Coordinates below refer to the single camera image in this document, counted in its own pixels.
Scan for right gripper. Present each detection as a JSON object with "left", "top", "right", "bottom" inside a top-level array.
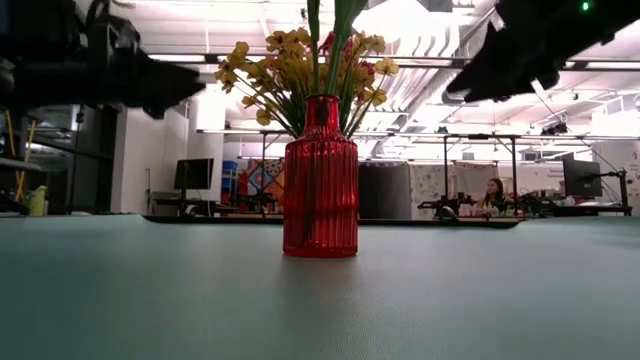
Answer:
[{"left": 446, "top": 0, "right": 640, "bottom": 104}]

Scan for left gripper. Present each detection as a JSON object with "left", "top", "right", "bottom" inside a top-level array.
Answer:
[{"left": 14, "top": 49, "right": 207, "bottom": 120}]

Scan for red ribbed glass vase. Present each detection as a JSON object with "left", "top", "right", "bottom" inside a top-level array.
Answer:
[{"left": 282, "top": 94, "right": 360, "bottom": 259}]

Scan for long ceiling light strip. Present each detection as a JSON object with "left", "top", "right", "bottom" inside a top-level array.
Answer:
[{"left": 147, "top": 53, "right": 224, "bottom": 64}]

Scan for black computer monitor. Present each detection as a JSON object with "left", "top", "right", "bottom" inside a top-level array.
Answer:
[
  {"left": 562, "top": 158, "right": 604, "bottom": 199},
  {"left": 173, "top": 158, "right": 215, "bottom": 191}
]

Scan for blue storage bins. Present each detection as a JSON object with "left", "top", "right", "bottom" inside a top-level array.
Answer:
[{"left": 221, "top": 159, "right": 239, "bottom": 206}]

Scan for white floral cloth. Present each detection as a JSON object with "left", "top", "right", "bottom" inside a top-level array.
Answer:
[
  {"left": 409, "top": 163, "right": 454, "bottom": 209},
  {"left": 452, "top": 162, "right": 501, "bottom": 201}
]

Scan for grey office desk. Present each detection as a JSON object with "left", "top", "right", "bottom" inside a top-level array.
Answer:
[{"left": 149, "top": 189, "right": 224, "bottom": 217}]

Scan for colourful patterned cloth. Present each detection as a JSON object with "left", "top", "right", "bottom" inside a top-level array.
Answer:
[{"left": 237, "top": 158, "right": 286, "bottom": 206}]

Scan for person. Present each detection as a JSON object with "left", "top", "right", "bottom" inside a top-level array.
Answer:
[{"left": 477, "top": 177, "right": 507, "bottom": 217}]

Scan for yellow pole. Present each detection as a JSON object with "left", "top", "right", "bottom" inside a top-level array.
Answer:
[{"left": 14, "top": 119, "right": 39, "bottom": 201}]

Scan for black divider panel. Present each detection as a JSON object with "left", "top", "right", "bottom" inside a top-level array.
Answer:
[{"left": 358, "top": 160, "right": 412, "bottom": 220}]

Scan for yellow-green container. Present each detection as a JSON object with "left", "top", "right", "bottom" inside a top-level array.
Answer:
[{"left": 25, "top": 185, "right": 49, "bottom": 217}]

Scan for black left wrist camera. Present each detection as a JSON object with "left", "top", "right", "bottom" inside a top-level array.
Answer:
[{"left": 84, "top": 13, "right": 142, "bottom": 56}]

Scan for black metal workstation frame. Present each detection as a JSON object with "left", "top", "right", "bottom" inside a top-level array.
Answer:
[{"left": 442, "top": 133, "right": 521, "bottom": 216}]

